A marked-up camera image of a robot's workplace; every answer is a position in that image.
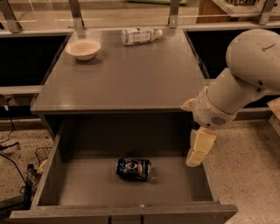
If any white bowl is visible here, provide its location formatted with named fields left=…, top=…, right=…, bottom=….
left=66, top=39, right=102, bottom=60

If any wooden furniture piece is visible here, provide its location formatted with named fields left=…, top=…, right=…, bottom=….
left=197, top=0, right=266, bottom=24

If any metal railing post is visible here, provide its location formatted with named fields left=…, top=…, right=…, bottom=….
left=168, top=0, right=179, bottom=29
left=257, top=0, right=277, bottom=25
left=0, top=0, right=22, bottom=33
left=68, top=0, right=85, bottom=30

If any open grey top drawer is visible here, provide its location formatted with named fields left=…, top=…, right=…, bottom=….
left=9, top=116, right=239, bottom=224

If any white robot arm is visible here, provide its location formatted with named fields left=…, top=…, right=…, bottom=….
left=181, top=29, right=280, bottom=167

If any clear plastic water bottle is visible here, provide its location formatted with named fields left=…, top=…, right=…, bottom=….
left=121, top=27, right=163, bottom=46

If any black floor cable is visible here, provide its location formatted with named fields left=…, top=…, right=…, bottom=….
left=0, top=116, right=27, bottom=185

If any black wire basket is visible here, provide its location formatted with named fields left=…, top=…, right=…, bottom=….
left=35, top=147, right=52, bottom=164

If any blue pepsi can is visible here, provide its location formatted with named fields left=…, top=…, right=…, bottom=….
left=115, top=157, right=151, bottom=181

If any grey cabinet counter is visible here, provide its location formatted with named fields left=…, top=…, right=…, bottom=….
left=30, top=27, right=218, bottom=138

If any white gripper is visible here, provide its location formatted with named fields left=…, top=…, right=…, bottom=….
left=181, top=87, right=236, bottom=167

